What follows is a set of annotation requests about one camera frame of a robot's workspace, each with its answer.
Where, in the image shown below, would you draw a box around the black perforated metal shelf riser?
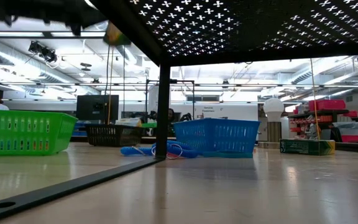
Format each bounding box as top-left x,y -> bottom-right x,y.
0,0 -> 358,223

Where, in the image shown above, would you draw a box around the black background frame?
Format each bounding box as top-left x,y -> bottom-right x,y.
145,79 -> 196,121

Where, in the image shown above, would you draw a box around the black monitor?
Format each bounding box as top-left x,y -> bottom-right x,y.
75,94 -> 120,122

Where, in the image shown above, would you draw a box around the blue storage bins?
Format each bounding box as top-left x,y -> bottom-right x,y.
73,121 -> 88,137

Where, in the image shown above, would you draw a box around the clear storage bin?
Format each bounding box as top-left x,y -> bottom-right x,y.
334,121 -> 358,136

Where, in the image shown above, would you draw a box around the black ceiling device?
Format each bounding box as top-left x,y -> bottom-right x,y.
28,40 -> 58,63

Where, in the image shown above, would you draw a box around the white bulb lamp wooden base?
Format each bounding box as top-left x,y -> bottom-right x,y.
257,97 -> 294,150

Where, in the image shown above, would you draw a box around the black plastic basket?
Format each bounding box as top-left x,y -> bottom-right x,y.
85,123 -> 143,147

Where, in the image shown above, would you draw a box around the green plastic basket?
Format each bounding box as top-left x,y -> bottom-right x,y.
0,108 -> 78,157

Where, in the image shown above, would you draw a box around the blue plastic basket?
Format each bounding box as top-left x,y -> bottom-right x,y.
172,118 -> 261,154

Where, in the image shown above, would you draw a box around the black storage rack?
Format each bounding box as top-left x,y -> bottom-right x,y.
287,108 -> 358,143

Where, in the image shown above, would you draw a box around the red storage bin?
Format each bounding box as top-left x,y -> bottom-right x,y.
308,99 -> 347,112
341,134 -> 358,144

